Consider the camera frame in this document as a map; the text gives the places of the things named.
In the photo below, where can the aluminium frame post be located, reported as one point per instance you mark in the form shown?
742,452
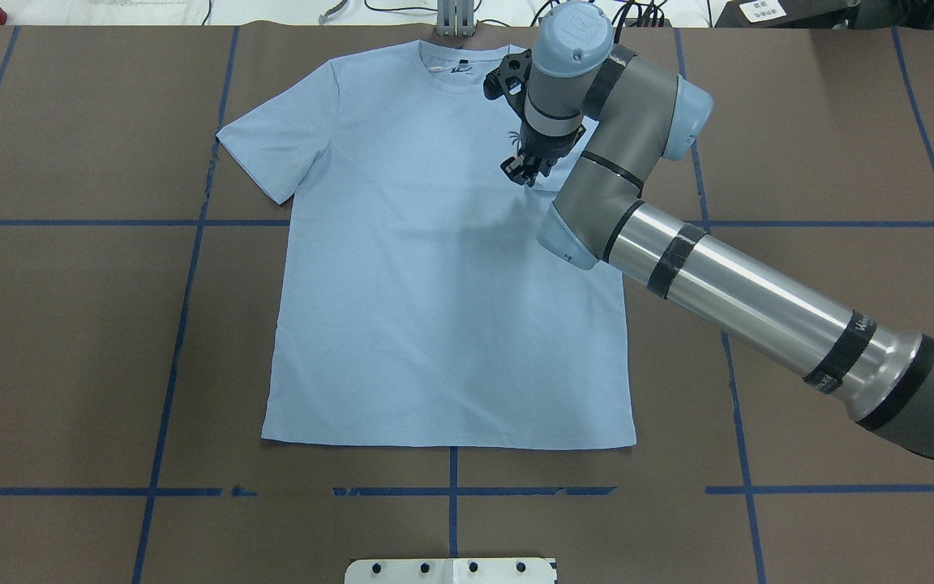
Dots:
456,18

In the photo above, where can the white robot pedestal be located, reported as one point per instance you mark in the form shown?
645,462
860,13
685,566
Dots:
453,570

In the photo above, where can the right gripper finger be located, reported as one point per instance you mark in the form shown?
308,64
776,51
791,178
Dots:
515,169
532,169

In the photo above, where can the light blue t-shirt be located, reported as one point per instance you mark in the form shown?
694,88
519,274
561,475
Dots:
417,308

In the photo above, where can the brown table cover sheet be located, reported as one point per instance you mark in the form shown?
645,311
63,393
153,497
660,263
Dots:
140,271

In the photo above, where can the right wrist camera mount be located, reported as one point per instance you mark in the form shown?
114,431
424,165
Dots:
510,78

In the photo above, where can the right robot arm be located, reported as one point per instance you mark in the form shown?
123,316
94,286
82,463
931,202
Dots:
576,83

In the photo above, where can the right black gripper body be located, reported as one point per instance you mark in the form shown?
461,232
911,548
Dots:
546,147

